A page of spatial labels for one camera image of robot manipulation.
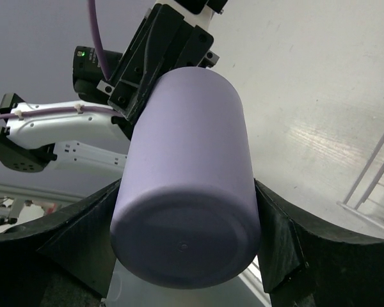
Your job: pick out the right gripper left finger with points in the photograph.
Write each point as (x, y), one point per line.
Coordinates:
(62, 259)

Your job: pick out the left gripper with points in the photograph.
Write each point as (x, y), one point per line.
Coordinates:
(163, 42)

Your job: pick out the white wire dish rack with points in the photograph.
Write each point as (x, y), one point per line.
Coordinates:
(364, 198)

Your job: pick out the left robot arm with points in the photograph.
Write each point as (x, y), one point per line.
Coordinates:
(38, 137)

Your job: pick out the purple plastic cup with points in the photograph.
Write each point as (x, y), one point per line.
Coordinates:
(186, 214)

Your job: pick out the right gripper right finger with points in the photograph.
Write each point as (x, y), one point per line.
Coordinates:
(307, 261)

